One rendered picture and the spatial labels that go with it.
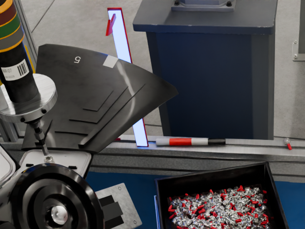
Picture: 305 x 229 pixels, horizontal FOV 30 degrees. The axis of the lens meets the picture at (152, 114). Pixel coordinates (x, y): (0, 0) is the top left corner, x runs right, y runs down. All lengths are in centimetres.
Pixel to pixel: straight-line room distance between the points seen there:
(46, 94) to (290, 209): 78
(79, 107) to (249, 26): 53
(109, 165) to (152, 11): 36
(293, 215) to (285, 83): 138
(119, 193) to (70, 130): 18
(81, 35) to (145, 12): 181
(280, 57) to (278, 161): 164
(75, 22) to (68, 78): 238
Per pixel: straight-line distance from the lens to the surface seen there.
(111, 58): 90
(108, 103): 80
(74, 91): 83
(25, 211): 60
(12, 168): 64
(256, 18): 124
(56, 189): 62
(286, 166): 116
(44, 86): 64
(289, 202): 127
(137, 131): 113
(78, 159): 72
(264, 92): 137
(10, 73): 60
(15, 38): 58
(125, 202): 90
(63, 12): 333
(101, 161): 122
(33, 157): 74
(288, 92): 258
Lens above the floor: 169
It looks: 42 degrees down
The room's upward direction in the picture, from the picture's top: 10 degrees counter-clockwise
